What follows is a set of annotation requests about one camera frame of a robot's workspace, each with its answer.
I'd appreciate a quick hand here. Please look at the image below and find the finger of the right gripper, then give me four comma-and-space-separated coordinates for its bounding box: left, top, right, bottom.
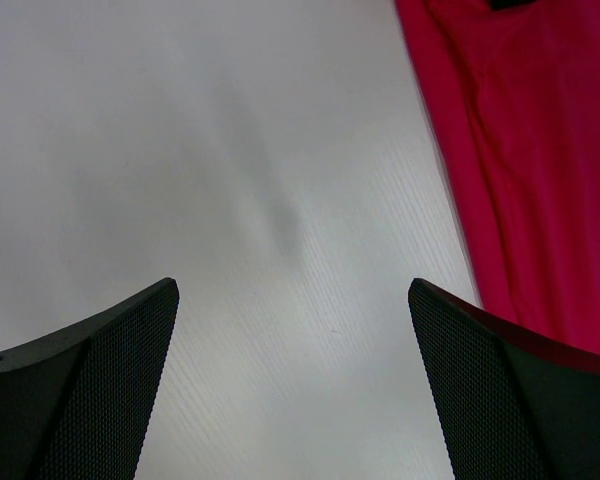
489, 0, 535, 11

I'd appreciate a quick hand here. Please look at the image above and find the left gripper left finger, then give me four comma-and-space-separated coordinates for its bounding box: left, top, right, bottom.
0, 278, 179, 479

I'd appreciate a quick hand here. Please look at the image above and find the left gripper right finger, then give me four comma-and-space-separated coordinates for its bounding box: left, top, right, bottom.
408, 278, 600, 479

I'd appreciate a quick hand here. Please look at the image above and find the magenta t shirt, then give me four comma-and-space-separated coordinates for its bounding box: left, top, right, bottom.
397, 1, 600, 354

